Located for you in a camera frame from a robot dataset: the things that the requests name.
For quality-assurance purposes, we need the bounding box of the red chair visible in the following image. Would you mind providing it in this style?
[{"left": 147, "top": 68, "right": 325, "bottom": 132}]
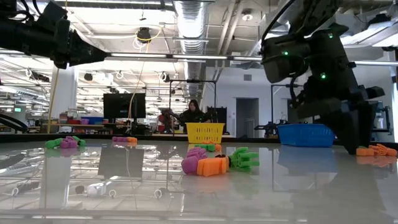
[{"left": 157, "top": 113, "right": 166, "bottom": 133}]

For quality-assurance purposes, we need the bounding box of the silver ventilation duct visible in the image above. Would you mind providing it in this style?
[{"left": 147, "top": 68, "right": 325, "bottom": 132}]
[{"left": 172, "top": 0, "right": 210, "bottom": 98}]

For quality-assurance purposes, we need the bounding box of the black curved tube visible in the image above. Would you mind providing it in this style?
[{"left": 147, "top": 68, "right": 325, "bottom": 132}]
[{"left": 0, "top": 113, "right": 29, "bottom": 133}]

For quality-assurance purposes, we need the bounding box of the blue storage bin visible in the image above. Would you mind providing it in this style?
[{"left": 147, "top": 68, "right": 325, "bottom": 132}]
[{"left": 81, "top": 116, "right": 105, "bottom": 125}]

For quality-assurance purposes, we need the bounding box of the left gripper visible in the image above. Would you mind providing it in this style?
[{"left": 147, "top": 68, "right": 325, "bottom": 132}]
[{"left": 49, "top": 19, "right": 108, "bottom": 70}]

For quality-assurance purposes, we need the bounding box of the black ceiling dome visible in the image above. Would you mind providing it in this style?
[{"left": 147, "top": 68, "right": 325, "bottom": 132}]
[{"left": 136, "top": 27, "right": 152, "bottom": 44}]

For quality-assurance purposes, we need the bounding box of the yellow plastic basket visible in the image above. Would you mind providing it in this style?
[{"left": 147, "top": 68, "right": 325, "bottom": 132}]
[{"left": 185, "top": 122, "right": 225, "bottom": 144}]

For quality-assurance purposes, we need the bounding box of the yellow hanging cable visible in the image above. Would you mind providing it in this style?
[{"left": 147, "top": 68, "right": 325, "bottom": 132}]
[{"left": 126, "top": 27, "right": 164, "bottom": 131}]

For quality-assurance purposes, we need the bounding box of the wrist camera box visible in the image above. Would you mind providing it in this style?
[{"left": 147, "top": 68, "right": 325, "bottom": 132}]
[
  {"left": 36, "top": 1, "right": 68, "bottom": 32},
  {"left": 260, "top": 33, "right": 312, "bottom": 84}
]

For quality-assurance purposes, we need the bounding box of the white pillar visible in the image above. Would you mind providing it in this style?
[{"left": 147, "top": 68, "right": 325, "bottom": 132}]
[{"left": 49, "top": 65, "right": 79, "bottom": 135}]

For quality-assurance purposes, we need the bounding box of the gray door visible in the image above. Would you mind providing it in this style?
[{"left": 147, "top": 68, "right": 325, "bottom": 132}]
[{"left": 235, "top": 97, "right": 260, "bottom": 139}]

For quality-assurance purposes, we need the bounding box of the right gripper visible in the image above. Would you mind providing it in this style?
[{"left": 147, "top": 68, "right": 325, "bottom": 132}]
[{"left": 294, "top": 73, "right": 386, "bottom": 156}]

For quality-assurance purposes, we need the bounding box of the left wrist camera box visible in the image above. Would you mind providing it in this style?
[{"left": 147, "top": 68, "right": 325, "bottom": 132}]
[{"left": 36, "top": 1, "right": 68, "bottom": 32}]

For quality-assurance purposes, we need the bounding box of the long light bar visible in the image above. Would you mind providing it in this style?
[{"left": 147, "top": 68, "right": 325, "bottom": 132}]
[{"left": 104, "top": 52, "right": 264, "bottom": 63}]

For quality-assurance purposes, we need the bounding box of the blue plastic basket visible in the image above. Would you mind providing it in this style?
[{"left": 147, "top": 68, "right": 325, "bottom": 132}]
[{"left": 276, "top": 123, "right": 336, "bottom": 148}]

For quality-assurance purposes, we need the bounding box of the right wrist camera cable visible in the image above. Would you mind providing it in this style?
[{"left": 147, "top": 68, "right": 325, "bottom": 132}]
[{"left": 260, "top": 0, "right": 298, "bottom": 47}]

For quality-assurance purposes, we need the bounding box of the person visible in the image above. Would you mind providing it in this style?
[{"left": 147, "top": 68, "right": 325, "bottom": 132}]
[{"left": 179, "top": 99, "right": 211, "bottom": 134}]

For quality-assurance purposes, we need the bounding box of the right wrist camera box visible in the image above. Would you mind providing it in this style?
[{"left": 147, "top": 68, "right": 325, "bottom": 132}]
[{"left": 260, "top": 33, "right": 312, "bottom": 84}]

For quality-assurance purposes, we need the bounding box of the black aluminium table frame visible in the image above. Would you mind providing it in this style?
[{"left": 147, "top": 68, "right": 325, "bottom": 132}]
[{"left": 0, "top": 133, "right": 398, "bottom": 147}]

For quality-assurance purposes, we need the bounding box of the black monitor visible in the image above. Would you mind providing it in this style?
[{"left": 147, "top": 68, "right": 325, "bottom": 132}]
[{"left": 103, "top": 93, "right": 147, "bottom": 119}]

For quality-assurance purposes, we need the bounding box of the computer monitor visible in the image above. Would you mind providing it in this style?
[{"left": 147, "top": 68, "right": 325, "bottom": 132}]
[{"left": 374, "top": 101, "right": 386, "bottom": 121}]

